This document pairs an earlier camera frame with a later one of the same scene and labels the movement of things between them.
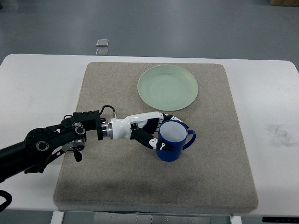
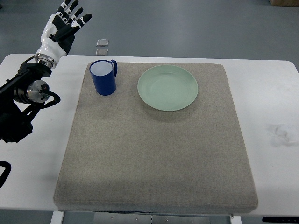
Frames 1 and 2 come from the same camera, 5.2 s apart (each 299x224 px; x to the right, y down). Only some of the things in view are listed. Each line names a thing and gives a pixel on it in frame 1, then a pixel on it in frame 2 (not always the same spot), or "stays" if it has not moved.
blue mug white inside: x=175 y=133 -> x=103 y=73
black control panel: x=274 y=219 stays
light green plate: x=167 y=87 stays
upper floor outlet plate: x=102 y=43 stays
